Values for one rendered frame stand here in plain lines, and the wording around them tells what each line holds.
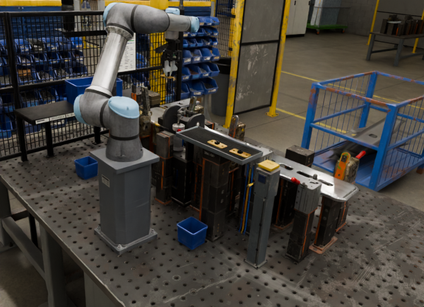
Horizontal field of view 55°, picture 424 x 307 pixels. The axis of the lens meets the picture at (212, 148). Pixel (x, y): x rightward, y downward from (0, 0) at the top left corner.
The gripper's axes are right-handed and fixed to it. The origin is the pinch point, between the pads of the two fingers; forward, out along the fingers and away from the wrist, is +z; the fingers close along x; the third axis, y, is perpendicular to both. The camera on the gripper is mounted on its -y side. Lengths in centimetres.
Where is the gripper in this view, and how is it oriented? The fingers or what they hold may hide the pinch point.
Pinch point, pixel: (167, 73)
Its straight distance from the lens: 235.0
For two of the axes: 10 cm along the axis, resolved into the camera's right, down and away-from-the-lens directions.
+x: 6.7, -2.5, 7.0
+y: 7.4, 3.3, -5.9
